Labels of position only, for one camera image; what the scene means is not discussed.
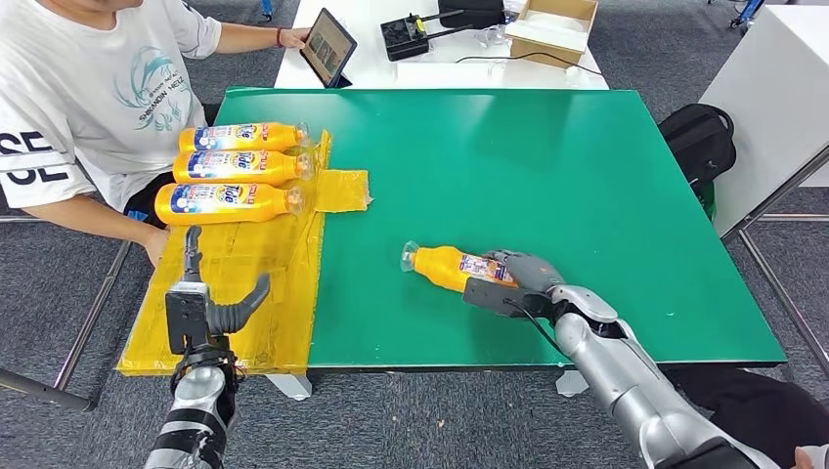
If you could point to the black backpack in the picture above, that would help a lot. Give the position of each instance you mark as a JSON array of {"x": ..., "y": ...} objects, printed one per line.
[{"x": 698, "y": 141}]

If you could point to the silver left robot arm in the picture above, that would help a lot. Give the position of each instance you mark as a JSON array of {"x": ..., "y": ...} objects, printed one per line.
[{"x": 194, "y": 414}]

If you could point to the yellow taped cardboard mat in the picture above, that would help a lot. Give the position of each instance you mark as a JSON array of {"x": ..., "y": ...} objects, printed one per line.
[{"x": 259, "y": 291}]

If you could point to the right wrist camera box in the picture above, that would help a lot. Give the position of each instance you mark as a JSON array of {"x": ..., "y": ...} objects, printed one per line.
[{"x": 495, "y": 298}]

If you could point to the person's right hand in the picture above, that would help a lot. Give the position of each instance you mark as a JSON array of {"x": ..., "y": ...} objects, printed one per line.
[{"x": 157, "y": 246}]

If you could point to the open cardboard box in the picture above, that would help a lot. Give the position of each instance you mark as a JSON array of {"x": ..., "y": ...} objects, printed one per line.
[{"x": 550, "y": 31}]

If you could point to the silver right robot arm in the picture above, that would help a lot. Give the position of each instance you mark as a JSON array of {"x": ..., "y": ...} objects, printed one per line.
[{"x": 622, "y": 382}]

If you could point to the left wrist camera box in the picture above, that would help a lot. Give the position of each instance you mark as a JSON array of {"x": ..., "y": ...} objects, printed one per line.
[{"x": 186, "y": 320}]

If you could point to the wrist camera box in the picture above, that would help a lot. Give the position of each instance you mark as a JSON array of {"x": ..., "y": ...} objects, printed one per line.
[
  {"x": 495, "y": 298},
  {"x": 186, "y": 320}
]

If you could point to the black bag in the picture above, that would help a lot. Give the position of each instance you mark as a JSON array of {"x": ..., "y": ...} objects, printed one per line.
[{"x": 473, "y": 12}]

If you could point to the person's right forearm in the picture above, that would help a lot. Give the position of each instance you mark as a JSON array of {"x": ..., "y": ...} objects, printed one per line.
[{"x": 91, "y": 219}]

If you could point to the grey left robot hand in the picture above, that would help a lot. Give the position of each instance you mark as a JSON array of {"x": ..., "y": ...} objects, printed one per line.
[{"x": 223, "y": 317}]

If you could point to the person's left forearm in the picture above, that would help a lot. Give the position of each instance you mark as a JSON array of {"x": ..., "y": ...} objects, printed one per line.
[{"x": 249, "y": 37}]

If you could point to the black remote with antennas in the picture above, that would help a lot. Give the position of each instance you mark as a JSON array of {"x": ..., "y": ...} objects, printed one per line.
[{"x": 405, "y": 37}]

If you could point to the metal table frame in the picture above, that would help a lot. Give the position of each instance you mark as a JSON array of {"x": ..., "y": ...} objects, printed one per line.
[
  {"x": 777, "y": 291},
  {"x": 91, "y": 317}
]

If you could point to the blue metal stand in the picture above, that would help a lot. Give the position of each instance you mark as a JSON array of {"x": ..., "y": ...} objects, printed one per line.
[{"x": 745, "y": 10}]

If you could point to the clear plastic wrap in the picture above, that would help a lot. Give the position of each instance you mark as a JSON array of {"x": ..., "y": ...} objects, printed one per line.
[{"x": 492, "y": 35}]

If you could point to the person's hand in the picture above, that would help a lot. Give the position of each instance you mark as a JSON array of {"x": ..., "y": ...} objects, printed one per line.
[{"x": 802, "y": 461}]

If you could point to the person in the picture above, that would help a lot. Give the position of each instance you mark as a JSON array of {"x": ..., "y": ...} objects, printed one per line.
[
  {"x": 758, "y": 408},
  {"x": 84, "y": 97}
]

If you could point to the yellow detergent bottle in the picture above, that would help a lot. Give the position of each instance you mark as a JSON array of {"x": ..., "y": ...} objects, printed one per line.
[
  {"x": 220, "y": 206},
  {"x": 440, "y": 265},
  {"x": 236, "y": 137},
  {"x": 239, "y": 167}
]

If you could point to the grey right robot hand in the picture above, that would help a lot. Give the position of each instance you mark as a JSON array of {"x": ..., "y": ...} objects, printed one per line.
[{"x": 531, "y": 270}]

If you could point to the black tablet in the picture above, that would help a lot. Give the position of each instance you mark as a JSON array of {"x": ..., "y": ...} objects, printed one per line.
[{"x": 328, "y": 46}]

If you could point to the green table board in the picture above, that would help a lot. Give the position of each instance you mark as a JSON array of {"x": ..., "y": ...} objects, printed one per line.
[{"x": 583, "y": 194}]

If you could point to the white table foot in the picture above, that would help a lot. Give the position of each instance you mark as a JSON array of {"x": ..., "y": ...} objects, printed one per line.
[
  {"x": 291, "y": 387},
  {"x": 573, "y": 383}
]

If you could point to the white table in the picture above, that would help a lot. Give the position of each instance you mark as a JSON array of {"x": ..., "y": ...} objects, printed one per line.
[{"x": 447, "y": 74}]

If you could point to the person's left hand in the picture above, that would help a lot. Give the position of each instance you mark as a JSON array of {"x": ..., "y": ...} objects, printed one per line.
[{"x": 296, "y": 37}]

